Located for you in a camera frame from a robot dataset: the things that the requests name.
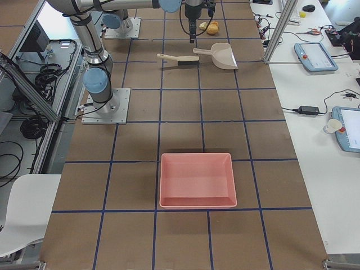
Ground orange handled scissors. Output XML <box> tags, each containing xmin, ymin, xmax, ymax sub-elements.
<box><xmin>296</xmin><ymin>28</ymin><xmax>321</xmax><ymax>36</ymax></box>

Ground aluminium frame post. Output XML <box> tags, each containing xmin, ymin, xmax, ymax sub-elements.
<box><xmin>263</xmin><ymin>0</ymin><xmax>298</xmax><ymax>64</ymax></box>

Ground white chair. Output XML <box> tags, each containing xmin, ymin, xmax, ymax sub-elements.
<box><xmin>1</xmin><ymin>174</ymin><xmax>61</xmax><ymax>257</ymax></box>

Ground blue teach pendant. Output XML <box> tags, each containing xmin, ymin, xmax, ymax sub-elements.
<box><xmin>294</xmin><ymin>42</ymin><xmax>338</xmax><ymax>73</ymax></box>
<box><xmin>331</xmin><ymin>106</ymin><xmax>359</xmax><ymax>153</ymax></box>

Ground bunch of keys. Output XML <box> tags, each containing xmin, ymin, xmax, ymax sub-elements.
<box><xmin>342</xmin><ymin>92</ymin><xmax>358</xmax><ymax>100</ymax></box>

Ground pink plastic bin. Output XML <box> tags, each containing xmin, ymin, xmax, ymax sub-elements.
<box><xmin>159</xmin><ymin>153</ymin><xmax>237</xmax><ymax>209</ymax></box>

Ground orange bread roll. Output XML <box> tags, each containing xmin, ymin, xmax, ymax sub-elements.
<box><xmin>206</xmin><ymin>23</ymin><xmax>219</xmax><ymax>35</ymax></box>

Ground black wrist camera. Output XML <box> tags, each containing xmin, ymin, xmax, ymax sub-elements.
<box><xmin>203</xmin><ymin>0</ymin><xmax>216</xmax><ymax>18</ymax></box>

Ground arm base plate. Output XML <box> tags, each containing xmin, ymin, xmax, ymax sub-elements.
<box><xmin>81</xmin><ymin>88</ymin><xmax>131</xmax><ymax>124</ymax></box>
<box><xmin>102</xmin><ymin>16</ymin><xmax>141</xmax><ymax>39</ymax></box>

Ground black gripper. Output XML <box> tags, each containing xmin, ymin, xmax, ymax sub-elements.
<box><xmin>184</xmin><ymin>0</ymin><xmax>202</xmax><ymax>43</ymax></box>

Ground black power adapter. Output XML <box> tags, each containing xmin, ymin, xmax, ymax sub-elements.
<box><xmin>297</xmin><ymin>106</ymin><xmax>320</xmax><ymax>115</ymax></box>

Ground black computer mouse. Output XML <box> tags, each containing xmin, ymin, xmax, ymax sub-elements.
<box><xmin>302</xmin><ymin>4</ymin><xmax>316</xmax><ymax>12</ymax></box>

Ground yellow-green apple piece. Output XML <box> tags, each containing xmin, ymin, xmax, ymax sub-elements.
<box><xmin>199</xmin><ymin>22</ymin><xmax>208</xmax><ymax>30</ymax></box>

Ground near blue teach pendant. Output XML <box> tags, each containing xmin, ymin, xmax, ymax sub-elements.
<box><xmin>331</xmin><ymin>106</ymin><xmax>359</xmax><ymax>153</ymax></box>

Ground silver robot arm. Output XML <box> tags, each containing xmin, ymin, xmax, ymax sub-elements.
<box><xmin>102</xmin><ymin>9</ymin><xmax>133</xmax><ymax>34</ymax></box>
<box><xmin>49</xmin><ymin>1</ymin><xmax>215</xmax><ymax>114</ymax></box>

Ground white paper cup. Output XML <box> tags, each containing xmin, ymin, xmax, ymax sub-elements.
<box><xmin>323</xmin><ymin>119</ymin><xmax>343</xmax><ymax>134</ymax></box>

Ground far blue teach pendant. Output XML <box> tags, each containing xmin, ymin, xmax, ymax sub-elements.
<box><xmin>294</xmin><ymin>42</ymin><xmax>338</xmax><ymax>73</ymax></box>

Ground beige plastic dustpan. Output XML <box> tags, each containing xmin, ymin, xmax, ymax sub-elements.
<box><xmin>193</xmin><ymin>43</ymin><xmax>238</xmax><ymax>70</ymax></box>

